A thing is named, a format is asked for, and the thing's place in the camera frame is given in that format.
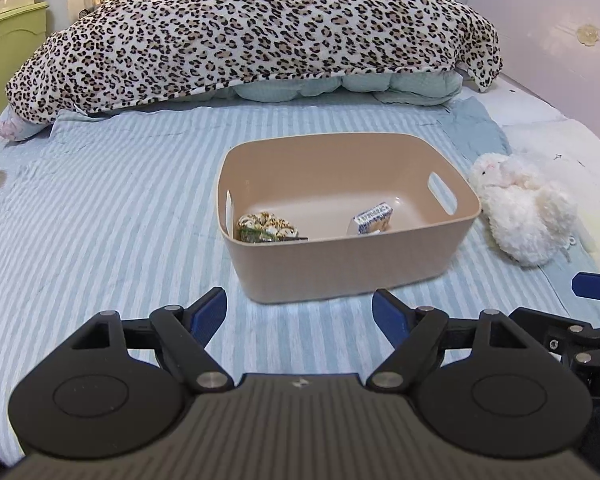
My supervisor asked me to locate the green wooden furniture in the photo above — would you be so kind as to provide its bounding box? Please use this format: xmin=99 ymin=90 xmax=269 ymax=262
xmin=0 ymin=1 xmax=50 ymax=148

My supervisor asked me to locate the beige plastic storage bin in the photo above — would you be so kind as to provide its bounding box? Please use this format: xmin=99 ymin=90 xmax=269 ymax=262
xmin=216 ymin=132 xmax=482 ymax=305

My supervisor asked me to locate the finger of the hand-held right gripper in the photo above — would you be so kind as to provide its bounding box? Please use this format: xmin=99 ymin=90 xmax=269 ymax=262
xmin=571 ymin=271 xmax=600 ymax=304
xmin=509 ymin=307 xmax=600 ymax=361

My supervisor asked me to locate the blue white patterned box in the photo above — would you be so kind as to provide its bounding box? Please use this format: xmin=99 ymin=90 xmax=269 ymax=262
xmin=352 ymin=203 xmax=394 ymax=236

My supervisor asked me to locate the cream flower sticker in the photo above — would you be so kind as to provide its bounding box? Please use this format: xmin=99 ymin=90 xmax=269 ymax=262
xmin=575 ymin=22 xmax=600 ymax=47

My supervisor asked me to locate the blue striped bed sheet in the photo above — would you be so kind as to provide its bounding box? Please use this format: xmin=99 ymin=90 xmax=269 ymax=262
xmin=0 ymin=97 xmax=600 ymax=466

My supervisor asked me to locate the pink white cloth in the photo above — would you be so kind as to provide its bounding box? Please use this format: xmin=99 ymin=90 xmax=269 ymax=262
xmin=0 ymin=110 xmax=56 ymax=141

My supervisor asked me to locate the leopard print blanket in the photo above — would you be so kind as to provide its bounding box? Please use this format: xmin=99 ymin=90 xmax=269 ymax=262
xmin=5 ymin=0 xmax=503 ymax=126

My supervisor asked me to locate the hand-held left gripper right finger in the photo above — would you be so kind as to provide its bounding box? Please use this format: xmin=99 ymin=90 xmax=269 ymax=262
xmin=367 ymin=287 xmax=536 ymax=392

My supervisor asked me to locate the floral fabric scrunchie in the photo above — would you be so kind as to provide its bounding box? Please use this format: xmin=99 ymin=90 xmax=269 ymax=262
xmin=236 ymin=211 xmax=301 ymax=243

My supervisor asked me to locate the pale green quilt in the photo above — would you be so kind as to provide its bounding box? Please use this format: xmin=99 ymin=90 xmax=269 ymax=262
xmin=230 ymin=67 xmax=463 ymax=107

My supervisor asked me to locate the pale pink headboard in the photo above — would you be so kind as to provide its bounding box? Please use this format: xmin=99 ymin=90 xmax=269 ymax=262
xmin=462 ymin=0 xmax=600 ymax=156

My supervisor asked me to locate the pale yellow cloth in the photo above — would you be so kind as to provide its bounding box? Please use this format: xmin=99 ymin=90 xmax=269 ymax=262
xmin=577 ymin=205 xmax=600 ymax=261

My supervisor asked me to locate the plain light blue cloth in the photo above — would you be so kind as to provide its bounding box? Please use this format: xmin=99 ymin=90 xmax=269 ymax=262
xmin=437 ymin=96 xmax=513 ymax=171

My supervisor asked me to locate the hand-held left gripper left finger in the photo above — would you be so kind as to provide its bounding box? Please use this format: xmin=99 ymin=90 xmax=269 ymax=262
xmin=69 ymin=286 xmax=235 ymax=393

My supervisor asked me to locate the white plush toy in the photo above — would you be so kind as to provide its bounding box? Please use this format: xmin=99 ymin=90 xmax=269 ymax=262
xmin=467 ymin=152 xmax=578 ymax=267

